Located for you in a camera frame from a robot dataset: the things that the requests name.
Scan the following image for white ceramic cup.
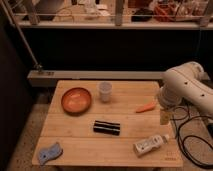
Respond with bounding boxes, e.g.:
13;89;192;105
98;82;112;102

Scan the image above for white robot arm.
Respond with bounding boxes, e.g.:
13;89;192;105
156;61;213;125

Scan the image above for orange carrot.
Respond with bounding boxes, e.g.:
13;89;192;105
135;102;156;113

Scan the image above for black white striped block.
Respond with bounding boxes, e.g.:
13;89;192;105
93;120;120;136

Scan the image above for wooden folding table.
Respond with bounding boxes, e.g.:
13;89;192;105
35;80;183;167

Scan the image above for orange wooden bowl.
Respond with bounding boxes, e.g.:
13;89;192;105
61;87;92;114

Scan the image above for black object on shelf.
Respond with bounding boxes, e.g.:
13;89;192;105
131;8;153;22

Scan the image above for red items on shelf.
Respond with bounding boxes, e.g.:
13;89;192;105
154;4;186;22

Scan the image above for metal diagonal pole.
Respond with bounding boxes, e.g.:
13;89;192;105
2;0;43;73

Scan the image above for black cable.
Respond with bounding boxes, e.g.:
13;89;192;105
170;105;213;169

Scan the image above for grey rail beam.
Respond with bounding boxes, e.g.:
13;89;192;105
27;69;212;88

